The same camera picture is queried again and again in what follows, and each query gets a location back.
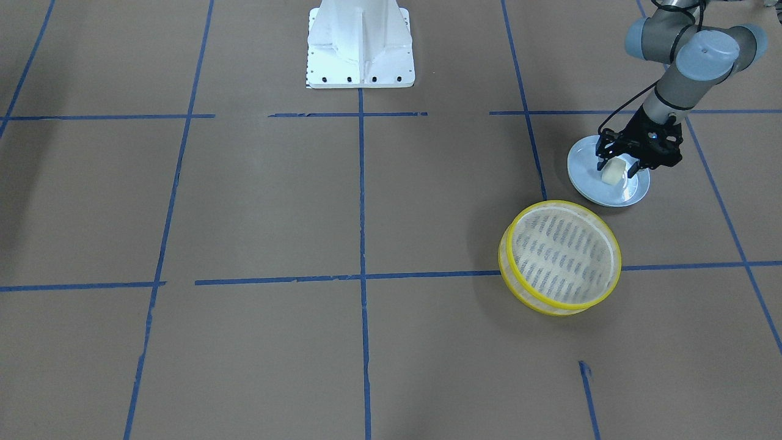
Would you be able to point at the white steamed bun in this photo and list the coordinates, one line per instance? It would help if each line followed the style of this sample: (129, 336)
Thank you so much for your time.
(613, 171)

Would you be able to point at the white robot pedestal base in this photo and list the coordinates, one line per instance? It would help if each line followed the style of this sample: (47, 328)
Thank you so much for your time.
(353, 44)

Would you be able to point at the light blue plate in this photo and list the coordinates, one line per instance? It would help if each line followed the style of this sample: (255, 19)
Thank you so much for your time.
(583, 174)

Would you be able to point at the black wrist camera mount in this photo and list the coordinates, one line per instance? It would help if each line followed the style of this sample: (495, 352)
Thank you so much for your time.
(661, 146)

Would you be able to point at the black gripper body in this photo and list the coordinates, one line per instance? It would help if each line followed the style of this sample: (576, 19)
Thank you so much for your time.
(637, 128)

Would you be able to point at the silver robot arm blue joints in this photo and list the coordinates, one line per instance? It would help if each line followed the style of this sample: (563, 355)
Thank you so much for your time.
(698, 57)

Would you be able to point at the yellow bamboo steamer basket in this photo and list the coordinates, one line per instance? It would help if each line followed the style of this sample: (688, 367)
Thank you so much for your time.
(559, 258)

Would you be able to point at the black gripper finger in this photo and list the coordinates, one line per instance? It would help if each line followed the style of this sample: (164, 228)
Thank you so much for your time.
(634, 165)
(605, 151)

